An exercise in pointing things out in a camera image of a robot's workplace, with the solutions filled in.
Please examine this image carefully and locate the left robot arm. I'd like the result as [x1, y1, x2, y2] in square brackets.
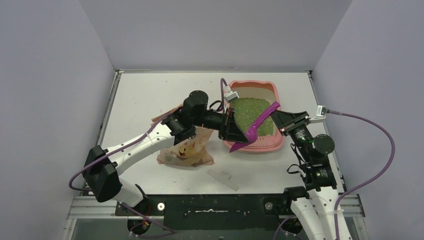
[82, 90, 248, 215]

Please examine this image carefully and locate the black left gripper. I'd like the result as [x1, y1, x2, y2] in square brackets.
[193, 107, 249, 143]

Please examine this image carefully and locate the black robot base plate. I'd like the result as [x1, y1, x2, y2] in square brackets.
[115, 193, 293, 231]

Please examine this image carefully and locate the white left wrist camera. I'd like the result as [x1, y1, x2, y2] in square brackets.
[223, 90, 239, 103]

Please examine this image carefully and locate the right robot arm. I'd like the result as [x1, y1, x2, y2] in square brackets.
[270, 105, 352, 240]

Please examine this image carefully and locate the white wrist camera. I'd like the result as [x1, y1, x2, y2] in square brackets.
[309, 105, 328, 124]
[223, 90, 239, 103]

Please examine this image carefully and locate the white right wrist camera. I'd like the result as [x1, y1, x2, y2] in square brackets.
[309, 105, 328, 124]

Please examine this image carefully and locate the white bag clip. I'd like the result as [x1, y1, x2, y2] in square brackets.
[207, 169, 239, 191]

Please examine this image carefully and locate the green cat litter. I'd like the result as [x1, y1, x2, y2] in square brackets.
[230, 98, 274, 137]

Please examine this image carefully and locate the beige cat litter bag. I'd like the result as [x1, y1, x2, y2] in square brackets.
[150, 103, 216, 168]

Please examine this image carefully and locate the purple litter scoop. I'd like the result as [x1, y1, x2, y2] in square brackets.
[229, 101, 280, 153]

